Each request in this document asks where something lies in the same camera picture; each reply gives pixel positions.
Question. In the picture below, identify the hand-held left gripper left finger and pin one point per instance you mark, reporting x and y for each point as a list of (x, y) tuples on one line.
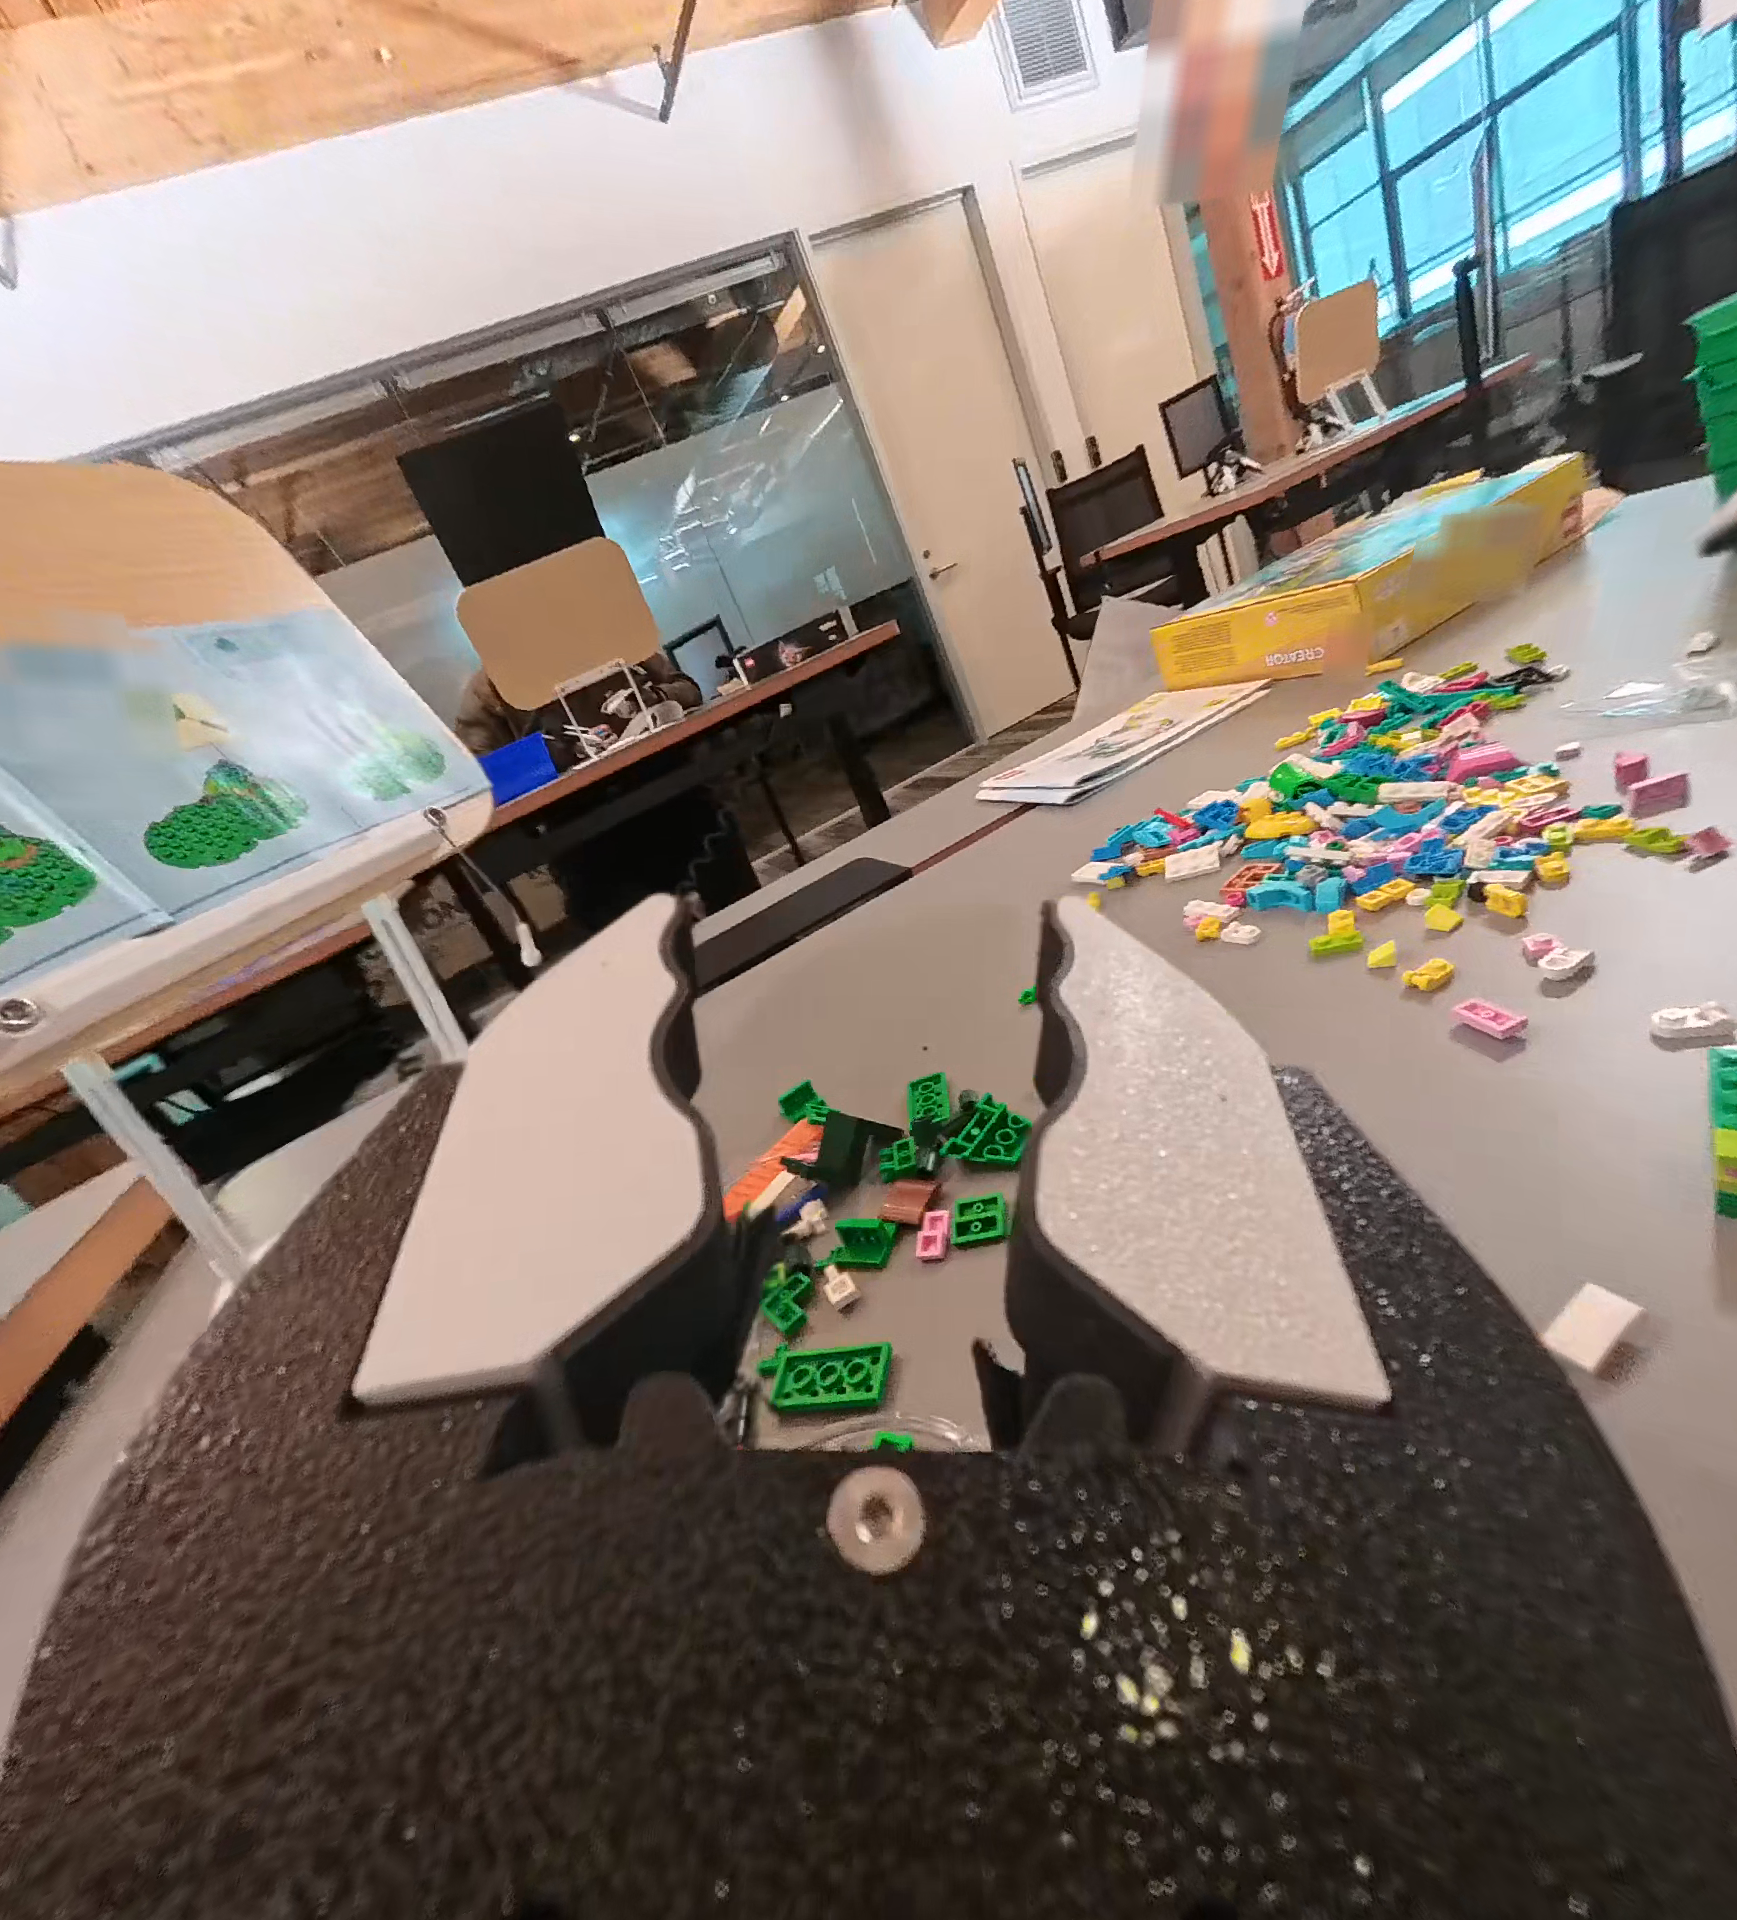
[(535, 1173)]

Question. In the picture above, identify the long wooden desk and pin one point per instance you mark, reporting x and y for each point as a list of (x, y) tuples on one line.
[(1335, 451)]

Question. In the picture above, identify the pile of colourful lego bricks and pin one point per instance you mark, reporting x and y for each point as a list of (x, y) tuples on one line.
[(1412, 811)]

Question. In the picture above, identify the pile of green lego bricks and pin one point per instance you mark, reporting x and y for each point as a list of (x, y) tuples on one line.
[(870, 1201)]

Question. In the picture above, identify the dark office desk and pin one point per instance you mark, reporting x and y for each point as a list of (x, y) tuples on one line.
[(746, 702)]

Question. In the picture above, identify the orange brick separator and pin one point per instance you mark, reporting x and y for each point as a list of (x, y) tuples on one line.
[(771, 1173)]

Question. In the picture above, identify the clear plastic bag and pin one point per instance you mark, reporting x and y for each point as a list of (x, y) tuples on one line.
[(1663, 691)]

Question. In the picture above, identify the black computer monitor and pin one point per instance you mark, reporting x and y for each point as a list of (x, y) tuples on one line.
[(1194, 424)]

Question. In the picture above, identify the black chair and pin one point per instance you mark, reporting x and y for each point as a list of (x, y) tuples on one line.
[(1107, 525)]

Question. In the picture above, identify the white curved lego brick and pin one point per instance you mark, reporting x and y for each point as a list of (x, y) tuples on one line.
[(1589, 1331)]

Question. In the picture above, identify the pink lego plate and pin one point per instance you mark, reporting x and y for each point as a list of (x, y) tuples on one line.
[(1493, 1019)]

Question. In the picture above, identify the white rounded lego plate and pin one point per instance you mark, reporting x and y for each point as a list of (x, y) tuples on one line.
[(1693, 1024), (1569, 962)]

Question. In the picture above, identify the yellow lego box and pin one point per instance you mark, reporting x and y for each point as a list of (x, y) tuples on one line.
[(1347, 598)]

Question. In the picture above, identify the yellow rounded lego plate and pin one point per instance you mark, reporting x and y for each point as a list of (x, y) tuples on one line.
[(1427, 974)]

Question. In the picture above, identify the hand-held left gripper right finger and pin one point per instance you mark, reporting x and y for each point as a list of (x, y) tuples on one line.
[(1185, 1201)]

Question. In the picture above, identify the blue crate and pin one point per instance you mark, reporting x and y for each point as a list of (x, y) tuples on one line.
[(523, 769)]

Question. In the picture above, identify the white book stand frame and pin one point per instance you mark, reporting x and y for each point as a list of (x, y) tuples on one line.
[(283, 914)]

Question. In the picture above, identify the open instruction booklet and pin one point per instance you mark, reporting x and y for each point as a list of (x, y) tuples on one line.
[(205, 811)]

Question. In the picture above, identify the red wall sign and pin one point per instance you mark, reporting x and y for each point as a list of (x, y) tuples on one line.
[(1267, 237)]

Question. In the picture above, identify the white ceiling vent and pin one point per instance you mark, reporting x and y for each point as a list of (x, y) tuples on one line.
[(1049, 44)]

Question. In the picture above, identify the white door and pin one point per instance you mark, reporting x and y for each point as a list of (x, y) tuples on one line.
[(928, 451)]

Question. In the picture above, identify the tan chair back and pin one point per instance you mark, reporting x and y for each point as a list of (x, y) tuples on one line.
[(1345, 341)]

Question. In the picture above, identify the closed instruction booklet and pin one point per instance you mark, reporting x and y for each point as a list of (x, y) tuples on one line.
[(1123, 742)]

